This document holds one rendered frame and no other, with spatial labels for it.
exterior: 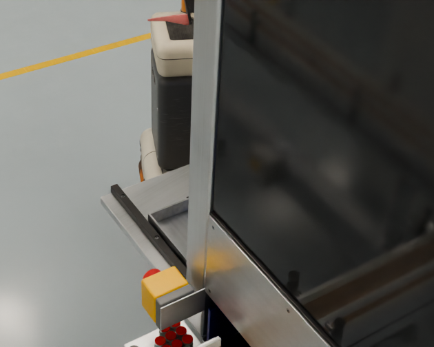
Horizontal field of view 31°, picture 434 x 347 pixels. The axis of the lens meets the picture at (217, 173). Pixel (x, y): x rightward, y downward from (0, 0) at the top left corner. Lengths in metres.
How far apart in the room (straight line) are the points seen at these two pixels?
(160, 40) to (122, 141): 0.98
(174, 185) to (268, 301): 0.68
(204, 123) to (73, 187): 2.03
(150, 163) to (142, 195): 1.06
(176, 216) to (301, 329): 0.66
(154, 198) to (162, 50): 0.80
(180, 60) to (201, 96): 1.35
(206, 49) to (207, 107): 0.10
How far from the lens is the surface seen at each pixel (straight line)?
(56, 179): 3.24
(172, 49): 2.50
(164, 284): 1.41
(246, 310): 1.30
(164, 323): 1.42
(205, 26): 1.11
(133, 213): 1.74
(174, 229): 1.72
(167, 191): 1.82
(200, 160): 1.24
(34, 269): 2.89
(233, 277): 1.29
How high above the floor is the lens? 2.08
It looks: 40 degrees down
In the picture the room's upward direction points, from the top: 3 degrees clockwise
